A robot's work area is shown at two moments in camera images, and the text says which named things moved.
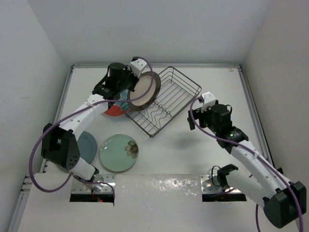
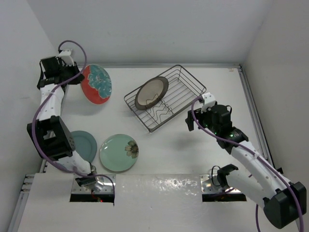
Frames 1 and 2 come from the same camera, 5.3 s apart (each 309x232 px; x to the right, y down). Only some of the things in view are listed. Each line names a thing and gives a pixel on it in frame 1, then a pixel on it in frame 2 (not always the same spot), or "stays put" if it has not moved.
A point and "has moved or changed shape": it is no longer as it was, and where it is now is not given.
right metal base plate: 209,183 stays put
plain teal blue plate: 87,146 stays put
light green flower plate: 118,152 stays put
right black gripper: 199,115 stays put
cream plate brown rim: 144,83 has moved or changed shape
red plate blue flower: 119,108 → 96,87
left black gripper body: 129,81 → 65,71
